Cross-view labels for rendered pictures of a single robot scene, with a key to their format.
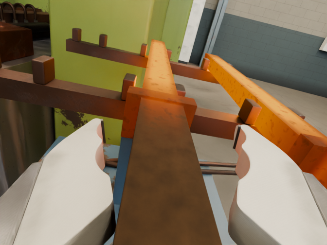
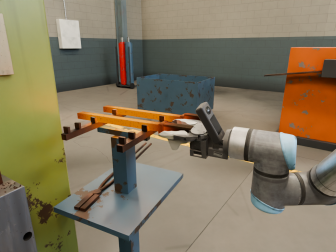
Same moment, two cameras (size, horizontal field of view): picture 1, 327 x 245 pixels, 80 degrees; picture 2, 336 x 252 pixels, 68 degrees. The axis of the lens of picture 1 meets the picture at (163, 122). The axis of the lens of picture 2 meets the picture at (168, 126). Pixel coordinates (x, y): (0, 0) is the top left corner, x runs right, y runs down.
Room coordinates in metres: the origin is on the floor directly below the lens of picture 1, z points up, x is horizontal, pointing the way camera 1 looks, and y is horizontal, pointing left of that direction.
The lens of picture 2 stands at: (-0.31, 0.62, 1.27)
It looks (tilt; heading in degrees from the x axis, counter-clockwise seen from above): 18 degrees down; 304
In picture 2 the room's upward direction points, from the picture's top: straight up
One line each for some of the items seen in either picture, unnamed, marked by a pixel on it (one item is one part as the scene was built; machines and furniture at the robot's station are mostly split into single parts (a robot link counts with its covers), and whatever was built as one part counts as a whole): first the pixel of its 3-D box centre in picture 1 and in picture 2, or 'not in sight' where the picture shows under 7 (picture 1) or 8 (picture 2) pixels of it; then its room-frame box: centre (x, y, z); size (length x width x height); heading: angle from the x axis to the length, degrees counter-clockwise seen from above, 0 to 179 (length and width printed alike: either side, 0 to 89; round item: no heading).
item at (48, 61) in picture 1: (65, 45); (98, 132); (0.26, 0.15, 1.02); 0.23 x 0.06 x 0.02; 8
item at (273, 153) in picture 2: not in sight; (271, 149); (-0.20, -0.04, 1.01); 0.12 x 0.09 x 0.10; 6
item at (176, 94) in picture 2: not in sight; (175, 96); (2.14, -3.28, 0.36); 1.21 x 0.81 x 0.72; 5
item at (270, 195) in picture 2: not in sight; (272, 187); (-0.21, -0.05, 0.89); 0.12 x 0.09 x 0.12; 36
